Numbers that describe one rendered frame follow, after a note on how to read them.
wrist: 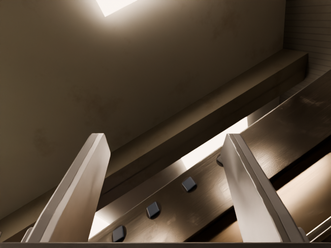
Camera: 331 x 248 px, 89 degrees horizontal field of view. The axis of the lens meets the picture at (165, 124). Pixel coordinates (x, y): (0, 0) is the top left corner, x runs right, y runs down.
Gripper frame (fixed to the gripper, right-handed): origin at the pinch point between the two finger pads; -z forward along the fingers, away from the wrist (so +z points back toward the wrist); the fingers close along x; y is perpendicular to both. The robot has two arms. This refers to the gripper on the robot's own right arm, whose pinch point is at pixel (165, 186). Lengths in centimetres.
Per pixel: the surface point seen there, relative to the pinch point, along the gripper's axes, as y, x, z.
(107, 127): 117, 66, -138
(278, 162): 39, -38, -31
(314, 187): 38, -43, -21
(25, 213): 189, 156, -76
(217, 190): 49, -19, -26
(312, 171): 38, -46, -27
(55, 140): 118, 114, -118
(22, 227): 187, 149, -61
